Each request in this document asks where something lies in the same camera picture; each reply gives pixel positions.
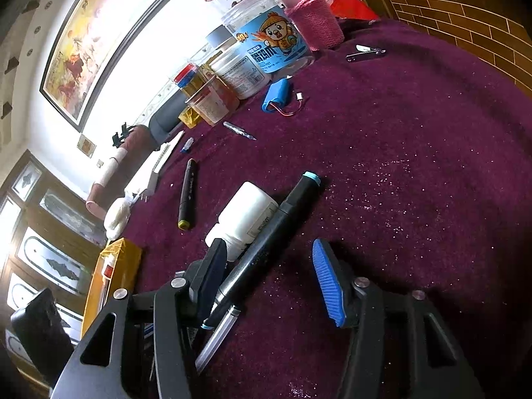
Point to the black teal-capped marker pen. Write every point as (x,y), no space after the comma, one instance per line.
(270,237)

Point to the orange jar with coloured lids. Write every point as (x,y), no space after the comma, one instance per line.
(186,77)

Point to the pink sleeved bottle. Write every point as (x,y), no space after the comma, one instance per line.
(311,16)

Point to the small white bottle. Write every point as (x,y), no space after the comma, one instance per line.
(245,216)

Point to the red box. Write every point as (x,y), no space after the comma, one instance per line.
(347,4)

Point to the clear plastic cup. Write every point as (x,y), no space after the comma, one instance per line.
(212,104)

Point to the black yellow-capped marker pen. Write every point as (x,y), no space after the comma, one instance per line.
(187,195)

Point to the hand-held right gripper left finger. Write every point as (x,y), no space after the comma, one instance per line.
(212,278)

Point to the white plastic jar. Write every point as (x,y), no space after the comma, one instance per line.
(241,75)

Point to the clear jar blue label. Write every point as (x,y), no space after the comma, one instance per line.
(270,50)

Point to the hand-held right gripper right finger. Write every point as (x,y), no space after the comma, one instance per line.
(328,286)

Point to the metal nail clipper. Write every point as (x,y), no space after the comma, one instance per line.
(365,54)

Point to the yellow taped cardboard box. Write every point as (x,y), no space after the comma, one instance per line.
(114,282)

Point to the small yellow box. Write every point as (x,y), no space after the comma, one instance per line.
(190,117)

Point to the dark figurine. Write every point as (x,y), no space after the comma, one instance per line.
(122,135)

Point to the blue battery pack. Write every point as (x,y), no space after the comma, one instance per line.
(276,95)

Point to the small wall plaque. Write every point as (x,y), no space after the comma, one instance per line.
(86,145)

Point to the framed wall painting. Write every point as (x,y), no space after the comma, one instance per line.
(95,41)

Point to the white styrofoam piece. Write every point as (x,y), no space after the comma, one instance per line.
(153,166)

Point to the wooden cabinet with glass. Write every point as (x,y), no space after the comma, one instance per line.
(37,232)

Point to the dark grey sofa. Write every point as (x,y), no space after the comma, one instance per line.
(166,116)

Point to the black clear gel pen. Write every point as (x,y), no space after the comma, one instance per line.
(220,336)

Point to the brown cushion roll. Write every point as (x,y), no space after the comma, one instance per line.
(120,166)

